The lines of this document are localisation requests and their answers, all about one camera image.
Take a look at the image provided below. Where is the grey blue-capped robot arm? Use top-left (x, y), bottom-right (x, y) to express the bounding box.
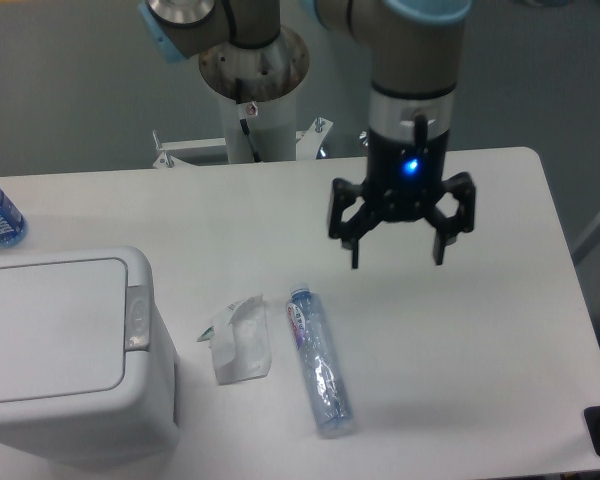
top-left (138, 1), bottom-right (476, 263)

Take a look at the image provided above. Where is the white push-lid trash can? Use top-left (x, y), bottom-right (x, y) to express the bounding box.
top-left (0, 246), bottom-right (179, 463)

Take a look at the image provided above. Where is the white metal base frame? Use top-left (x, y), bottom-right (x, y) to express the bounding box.
top-left (151, 115), bottom-right (374, 170)

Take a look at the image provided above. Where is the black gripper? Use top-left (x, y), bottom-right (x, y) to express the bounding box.
top-left (327, 130), bottom-right (476, 269)

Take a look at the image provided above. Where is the black cable on pedestal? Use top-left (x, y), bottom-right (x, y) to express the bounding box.
top-left (234, 77), bottom-right (262, 164)

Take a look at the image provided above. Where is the torn white plastic wrapper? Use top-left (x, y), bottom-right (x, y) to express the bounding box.
top-left (197, 294), bottom-right (272, 386)

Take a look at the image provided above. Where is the clear empty plastic bottle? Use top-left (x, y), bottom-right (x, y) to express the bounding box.
top-left (285, 282), bottom-right (355, 439)

